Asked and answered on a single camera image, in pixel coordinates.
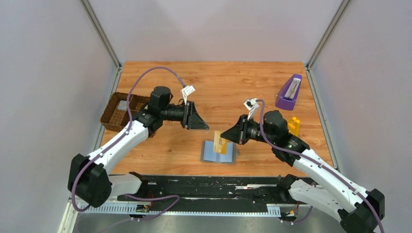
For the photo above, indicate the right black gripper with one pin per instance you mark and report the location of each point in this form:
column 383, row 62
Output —
column 243, row 130

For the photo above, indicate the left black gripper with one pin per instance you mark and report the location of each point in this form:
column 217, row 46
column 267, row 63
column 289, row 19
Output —
column 187, row 115

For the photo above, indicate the gold striped card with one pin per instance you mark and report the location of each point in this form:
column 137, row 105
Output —
column 219, row 143

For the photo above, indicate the grey card holder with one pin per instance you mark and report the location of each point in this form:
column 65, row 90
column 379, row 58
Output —
column 209, row 155

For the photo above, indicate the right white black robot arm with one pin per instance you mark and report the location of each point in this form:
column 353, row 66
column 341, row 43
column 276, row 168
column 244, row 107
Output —
column 357, row 209

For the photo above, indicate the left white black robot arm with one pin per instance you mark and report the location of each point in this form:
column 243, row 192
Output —
column 90, row 176

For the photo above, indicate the silver card in basket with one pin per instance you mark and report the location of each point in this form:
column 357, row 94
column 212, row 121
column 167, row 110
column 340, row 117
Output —
column 122, row 105

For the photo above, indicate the colourful toy block vehicle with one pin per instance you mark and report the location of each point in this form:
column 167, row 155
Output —
column 294, row 126

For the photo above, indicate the purple metronome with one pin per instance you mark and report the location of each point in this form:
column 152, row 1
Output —
column 287, row 95

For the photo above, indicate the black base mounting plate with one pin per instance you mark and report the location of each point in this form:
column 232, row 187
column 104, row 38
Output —
column 217, row 193

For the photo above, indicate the brown woven divided basket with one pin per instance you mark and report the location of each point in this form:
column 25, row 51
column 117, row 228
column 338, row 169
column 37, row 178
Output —
column 115, row 116

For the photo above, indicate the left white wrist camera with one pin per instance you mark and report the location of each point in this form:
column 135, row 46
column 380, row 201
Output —
column 186, row 91

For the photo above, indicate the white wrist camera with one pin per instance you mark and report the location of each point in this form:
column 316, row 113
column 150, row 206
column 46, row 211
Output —
column 252, row 106
column 186, row 91

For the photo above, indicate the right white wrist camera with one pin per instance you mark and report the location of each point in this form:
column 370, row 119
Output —
column 252, row 106

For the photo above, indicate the white slotted cable duct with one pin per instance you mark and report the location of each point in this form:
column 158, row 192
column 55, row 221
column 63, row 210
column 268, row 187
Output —
column 135, row 208

